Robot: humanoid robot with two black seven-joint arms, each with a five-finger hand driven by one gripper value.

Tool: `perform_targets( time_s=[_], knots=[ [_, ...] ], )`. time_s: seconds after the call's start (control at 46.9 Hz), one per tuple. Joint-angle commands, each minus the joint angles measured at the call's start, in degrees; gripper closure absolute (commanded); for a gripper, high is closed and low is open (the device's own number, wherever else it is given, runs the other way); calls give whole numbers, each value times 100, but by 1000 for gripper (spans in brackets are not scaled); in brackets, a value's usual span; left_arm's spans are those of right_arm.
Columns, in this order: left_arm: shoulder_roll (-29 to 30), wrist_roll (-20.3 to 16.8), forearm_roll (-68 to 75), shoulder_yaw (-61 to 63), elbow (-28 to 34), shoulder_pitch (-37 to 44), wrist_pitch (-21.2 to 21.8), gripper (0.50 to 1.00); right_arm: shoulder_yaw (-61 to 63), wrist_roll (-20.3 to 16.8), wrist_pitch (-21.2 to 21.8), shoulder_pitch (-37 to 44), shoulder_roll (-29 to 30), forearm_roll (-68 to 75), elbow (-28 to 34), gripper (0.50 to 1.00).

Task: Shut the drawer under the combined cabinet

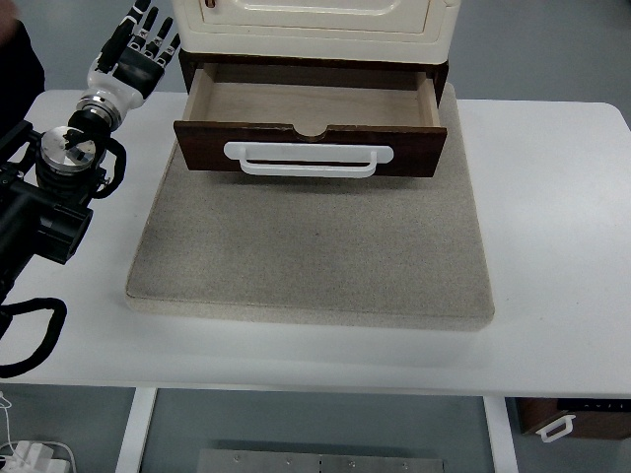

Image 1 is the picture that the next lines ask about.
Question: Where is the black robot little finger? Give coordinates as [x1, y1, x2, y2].
[156, 34, 180, 67]

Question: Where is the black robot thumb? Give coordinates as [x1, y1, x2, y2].
[96, 19, 133, 73]

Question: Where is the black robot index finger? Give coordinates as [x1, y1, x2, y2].
[126, 0, 151, 25]

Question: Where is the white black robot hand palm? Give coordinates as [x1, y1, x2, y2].
[77, 40, 167, 122]

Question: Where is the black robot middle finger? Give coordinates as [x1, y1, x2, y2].
[134, 7, 159, 48]

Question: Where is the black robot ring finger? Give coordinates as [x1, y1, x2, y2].
[145, 17, 173, 58]

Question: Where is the dark wooden drawer white handle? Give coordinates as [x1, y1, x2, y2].
[174, 63, 448, 177]

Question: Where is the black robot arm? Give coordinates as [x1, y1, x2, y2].
[1, 1, 180, 296]

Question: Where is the dark wooden drawer housing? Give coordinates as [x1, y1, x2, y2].
[178, 50, 449, 101]

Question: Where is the beige stone slab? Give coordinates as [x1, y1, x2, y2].
[126, 87, 495, 331]

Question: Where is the grey metal plate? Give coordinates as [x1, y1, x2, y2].
[196, 448, 445, 473]

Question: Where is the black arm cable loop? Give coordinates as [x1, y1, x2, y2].
[0, 297, 68, 379]

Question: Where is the white cable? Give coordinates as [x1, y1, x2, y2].
[0, 391, 78, 473]

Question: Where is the white table frame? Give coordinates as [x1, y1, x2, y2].
[113, 387, 520, 473]

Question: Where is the brown box white handle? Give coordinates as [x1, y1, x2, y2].
[516, 397, 630, 442]

